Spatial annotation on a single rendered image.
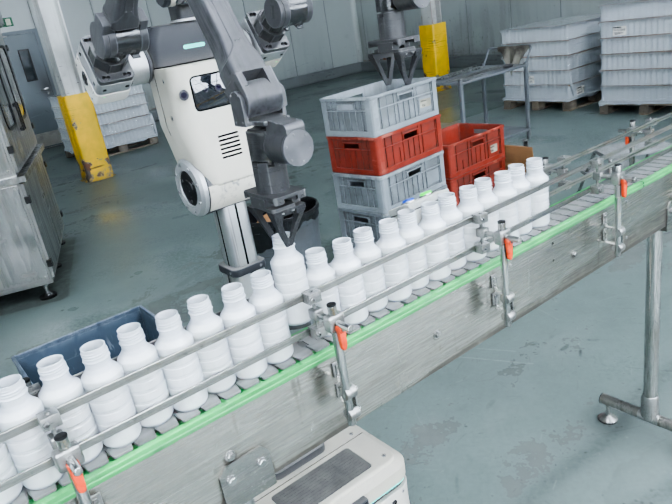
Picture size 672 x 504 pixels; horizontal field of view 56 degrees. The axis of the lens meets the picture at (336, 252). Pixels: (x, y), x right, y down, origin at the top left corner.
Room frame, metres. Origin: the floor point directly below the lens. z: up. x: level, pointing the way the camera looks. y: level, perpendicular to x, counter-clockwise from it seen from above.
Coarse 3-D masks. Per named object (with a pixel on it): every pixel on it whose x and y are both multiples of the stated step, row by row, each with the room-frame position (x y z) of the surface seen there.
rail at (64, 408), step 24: (600, 144) 1.67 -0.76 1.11; (648, 144) 1.82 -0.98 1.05; (552, 168) 1.54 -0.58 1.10; (576, 168) 1.48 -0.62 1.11; (600, 168) 1.67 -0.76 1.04; (528, 192) 1.37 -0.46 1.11; (552, 192) 1.54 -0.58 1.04; (432, 240) 1.19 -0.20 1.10; (216, 312) 0.99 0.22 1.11; (264, 312) 0.96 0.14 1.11; (216, 336) 0.90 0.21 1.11; (168, 360) 0.86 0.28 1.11; (120, 384) 0.81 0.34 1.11; (72, 408) 0.77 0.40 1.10; (24, 480) 0.72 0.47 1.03
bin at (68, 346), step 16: (112, 320) 1.42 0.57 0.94; (128, 320) 1.44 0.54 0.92; (144, 320) 1.46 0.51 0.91; (64, 336) 1.36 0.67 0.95; (80, 336) 1.38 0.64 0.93; (96, 336) 1.40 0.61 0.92; (112, 336) 1.42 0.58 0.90; (32, 352) 1.31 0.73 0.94; (48, 352) 1.33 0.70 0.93; (64, 352) 1.35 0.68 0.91; (80, 352) 1.37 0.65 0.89; (112, 352) 1.41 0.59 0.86; (32, 368) 1.31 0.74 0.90; (80, 368) 1.36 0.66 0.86; (32, 384) 1.15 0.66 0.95
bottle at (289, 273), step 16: (272, 240) 1.04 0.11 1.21; (288, 256) 1.02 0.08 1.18; (272, 272) 1.03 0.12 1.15; (288, 272) 1.01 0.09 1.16; (304, 272) 1.03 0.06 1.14; (288, 288) 1.01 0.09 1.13; (304, 288) 1.02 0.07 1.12; (304, 304) 1.01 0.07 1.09; (288, 320) 1.01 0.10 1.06; (304, 320) 1.01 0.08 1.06
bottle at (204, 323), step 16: (192, 304) 0.92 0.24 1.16; (208, 304) 0.93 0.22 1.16; (192, 320) 0.93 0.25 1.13; (208, 320) 0.92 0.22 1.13; (208, 336) 0.91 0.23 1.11; (208, 352) 0.91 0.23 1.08; (224, 352) 0.92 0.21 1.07; (208, 368) 0.91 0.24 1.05; (224, 368) 0.92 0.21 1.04; (224, 384) 0.91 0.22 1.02
